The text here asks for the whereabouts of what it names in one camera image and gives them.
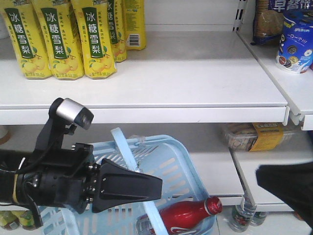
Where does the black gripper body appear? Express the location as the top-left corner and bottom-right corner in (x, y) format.
(13, 143), (100, 213)

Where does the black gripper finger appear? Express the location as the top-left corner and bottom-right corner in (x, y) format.
(255, 162), (313, 227)
(92, 159), (163, 212)

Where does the light blue plastic basket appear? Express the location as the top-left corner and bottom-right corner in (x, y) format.
(40, 129), (209, 235)

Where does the red aluminium coke bottle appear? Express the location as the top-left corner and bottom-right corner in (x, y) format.
(158, 196), (223, 235)

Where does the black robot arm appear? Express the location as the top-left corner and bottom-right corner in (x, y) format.
(0, 143), (162, 213)

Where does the clear water bottle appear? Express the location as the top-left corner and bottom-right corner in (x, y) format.
(229, 195), (256, 233)

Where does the boxed cracker pack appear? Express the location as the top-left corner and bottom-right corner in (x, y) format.
(221, 122), (300, 152)

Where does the blue oreo cup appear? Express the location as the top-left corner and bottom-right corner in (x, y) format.
(276, 9), (313, 74)

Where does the white metal shelf unit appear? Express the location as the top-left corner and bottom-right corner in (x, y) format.
(0, 0), (313, 235)

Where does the yellow pear drink bottle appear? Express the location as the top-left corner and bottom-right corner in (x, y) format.
(31, 0), (85, 80)
(122, 0), (147, 50)
(108, 0), (127, 63)
(0, 0), (52, 79)
(71, 0), (117, 79)

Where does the blue biscuit bag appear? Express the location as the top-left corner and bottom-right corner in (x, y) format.
(252, 0), (313, 45)

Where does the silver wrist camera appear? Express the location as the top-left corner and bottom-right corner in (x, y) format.
(56, 98), (94, 130)

